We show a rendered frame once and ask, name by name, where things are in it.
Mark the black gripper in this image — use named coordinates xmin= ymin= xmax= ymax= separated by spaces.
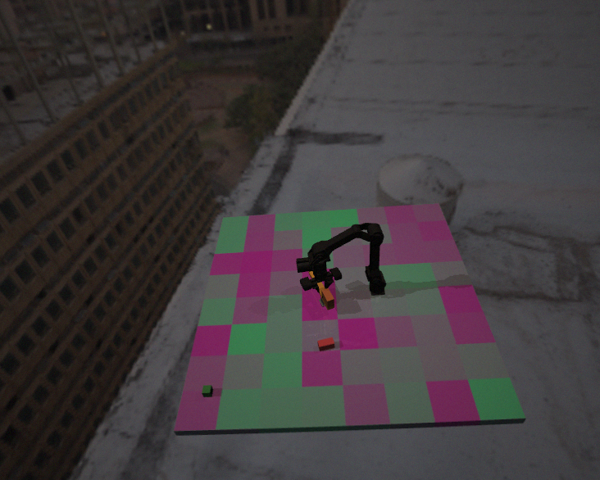
xmin=300 ymin=267 xmax=342 ymax=293

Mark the orange long bar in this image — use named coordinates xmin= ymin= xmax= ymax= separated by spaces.
xmin=309 ymin=271 xmax=334 ymax=310

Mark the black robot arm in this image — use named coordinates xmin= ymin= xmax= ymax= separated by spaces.
xmin=296 ymin=223 xmax=387 ymax=296

